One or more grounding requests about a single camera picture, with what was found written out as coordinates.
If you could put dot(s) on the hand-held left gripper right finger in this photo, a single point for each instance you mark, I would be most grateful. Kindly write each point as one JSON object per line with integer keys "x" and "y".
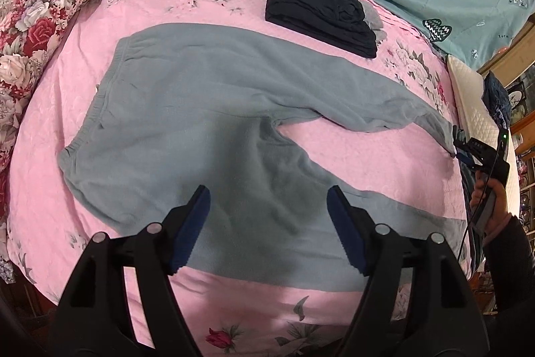
{"x": 343, "y": 225}

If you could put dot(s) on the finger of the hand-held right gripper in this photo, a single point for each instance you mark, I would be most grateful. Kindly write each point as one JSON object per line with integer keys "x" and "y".
{"x": 459, "y": 136}
{"x": 464, "y": 159}

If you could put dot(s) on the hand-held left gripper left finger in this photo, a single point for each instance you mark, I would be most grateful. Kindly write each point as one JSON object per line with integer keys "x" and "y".
{"x": 191, "y": 229}

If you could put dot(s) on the grey pants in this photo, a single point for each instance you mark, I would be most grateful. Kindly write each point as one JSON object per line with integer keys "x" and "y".
{"x": 188, "y": 110}

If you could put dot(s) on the person's right forearm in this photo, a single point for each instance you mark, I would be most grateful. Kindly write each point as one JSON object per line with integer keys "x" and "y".
{"x": 510, "y": 265}

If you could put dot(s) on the person's right hand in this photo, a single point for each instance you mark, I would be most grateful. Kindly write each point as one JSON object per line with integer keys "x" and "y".
{"x": 499, "y": 215}

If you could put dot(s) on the white quilted pillow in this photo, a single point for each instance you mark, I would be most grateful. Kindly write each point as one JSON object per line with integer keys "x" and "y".
{"x": 472, "y": 102}

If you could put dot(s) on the dark blue printed cloth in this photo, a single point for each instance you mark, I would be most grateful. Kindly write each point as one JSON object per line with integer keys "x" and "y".
{"x": 497, "y": 97}

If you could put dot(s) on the wooden shelf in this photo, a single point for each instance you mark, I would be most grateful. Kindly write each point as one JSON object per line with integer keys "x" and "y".
{"x": 524, "y": 118}

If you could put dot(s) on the pink floral bedsheet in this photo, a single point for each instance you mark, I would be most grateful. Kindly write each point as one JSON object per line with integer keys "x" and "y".
{"x": 355, "y": 148}

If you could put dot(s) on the small grey cloth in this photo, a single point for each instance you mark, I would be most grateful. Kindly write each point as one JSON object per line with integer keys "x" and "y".
{"x": 373, "y": 20}

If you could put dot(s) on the folded black garment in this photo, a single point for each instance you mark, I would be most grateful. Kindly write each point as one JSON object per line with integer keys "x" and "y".
{"x": 317, "y": 5}

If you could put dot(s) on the red and white floral quilt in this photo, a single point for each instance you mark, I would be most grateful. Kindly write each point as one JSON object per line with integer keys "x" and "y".
{"x": 41, "y": 5}

